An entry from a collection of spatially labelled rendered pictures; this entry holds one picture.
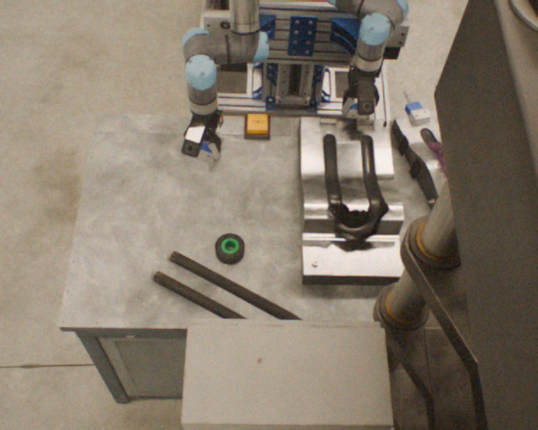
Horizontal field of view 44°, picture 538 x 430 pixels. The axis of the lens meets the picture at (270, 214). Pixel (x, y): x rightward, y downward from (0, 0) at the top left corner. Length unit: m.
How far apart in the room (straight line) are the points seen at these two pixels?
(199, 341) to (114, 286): 0.83
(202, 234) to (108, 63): 1.70
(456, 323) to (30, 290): 2.05
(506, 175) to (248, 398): 0.53
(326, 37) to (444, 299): 1.47
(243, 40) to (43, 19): 2.06
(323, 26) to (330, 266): 0.88
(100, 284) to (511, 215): 1.38
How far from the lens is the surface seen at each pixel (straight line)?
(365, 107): 1.92
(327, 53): 2.38
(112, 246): 1.87
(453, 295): 1.02
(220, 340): 1.01
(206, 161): 1.93
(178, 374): 2.20
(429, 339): 1.25
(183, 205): 1.91
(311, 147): 1.93
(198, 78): 1.67
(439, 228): 0.97
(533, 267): 0.56
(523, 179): 0.58
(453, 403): 1.23
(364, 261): 1.78
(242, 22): 1.75
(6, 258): 2.88
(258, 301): 1.66
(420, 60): 3.49
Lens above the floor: 2.42
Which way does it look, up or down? 59 degrees down
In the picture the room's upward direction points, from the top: 4 degrees clockwise
